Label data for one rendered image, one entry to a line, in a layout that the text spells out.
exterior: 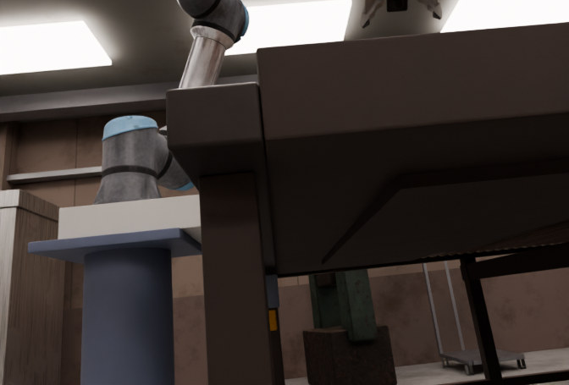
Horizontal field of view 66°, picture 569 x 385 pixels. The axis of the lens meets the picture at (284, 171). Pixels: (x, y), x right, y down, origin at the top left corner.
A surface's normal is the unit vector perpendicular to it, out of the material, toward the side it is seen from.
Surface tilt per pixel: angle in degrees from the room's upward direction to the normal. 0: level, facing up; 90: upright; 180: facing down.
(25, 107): 90
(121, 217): 90
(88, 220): 90
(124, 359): 90
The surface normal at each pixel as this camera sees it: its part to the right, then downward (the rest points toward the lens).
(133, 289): 0.39, -0.30
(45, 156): 0.00, -0.29
